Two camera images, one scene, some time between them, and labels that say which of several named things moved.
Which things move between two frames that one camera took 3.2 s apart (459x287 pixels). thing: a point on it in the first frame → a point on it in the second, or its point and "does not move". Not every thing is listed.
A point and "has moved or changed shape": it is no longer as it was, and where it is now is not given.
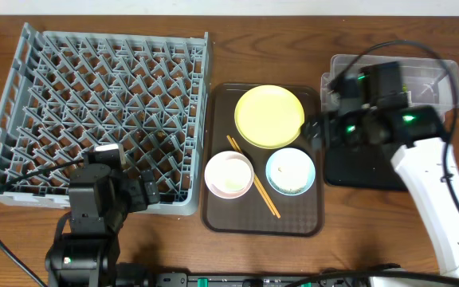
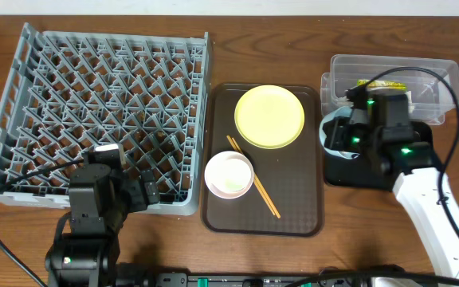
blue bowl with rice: [290, 171] has moved or changed shape
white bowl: [229, 174] does not move
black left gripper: [143, 188] does not move
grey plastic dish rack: [65, 92] does not move
